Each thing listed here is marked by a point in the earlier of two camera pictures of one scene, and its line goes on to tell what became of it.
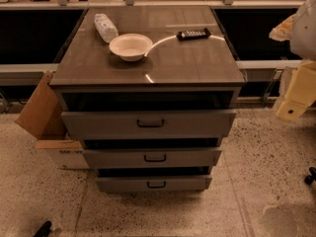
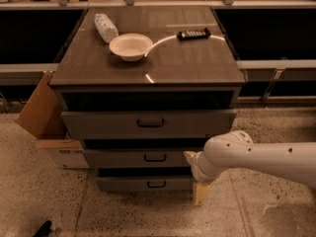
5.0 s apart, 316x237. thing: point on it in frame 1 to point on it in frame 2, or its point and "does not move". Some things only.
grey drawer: [151, 157] does not move
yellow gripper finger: [282, 32] to [190, 155]
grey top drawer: [146, 124] does not move
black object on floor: [44, 230] does not move
